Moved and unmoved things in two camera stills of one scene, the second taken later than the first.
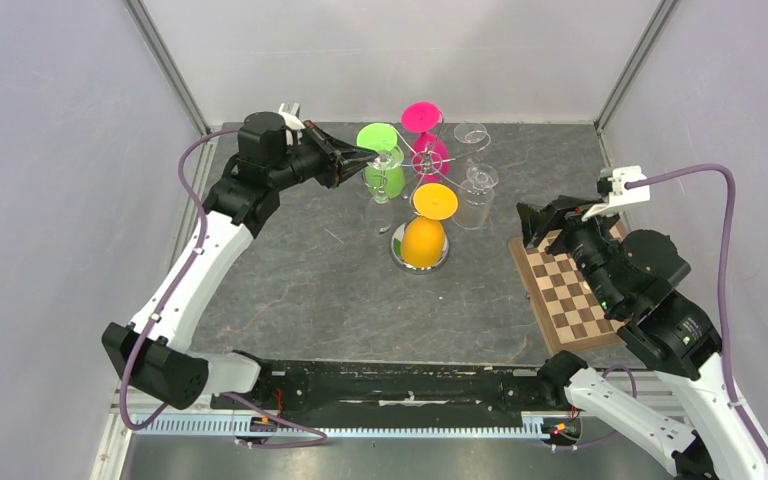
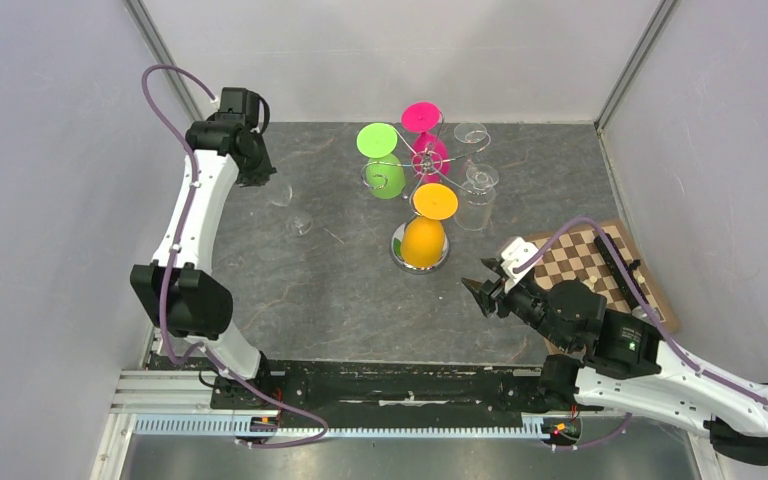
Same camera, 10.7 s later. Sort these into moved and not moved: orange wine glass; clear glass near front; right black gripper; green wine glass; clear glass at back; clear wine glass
Moved: clear wine glass; right black gripper
Not moved: clear glass near front; orange wine glass; green wine glass; clear glass at back
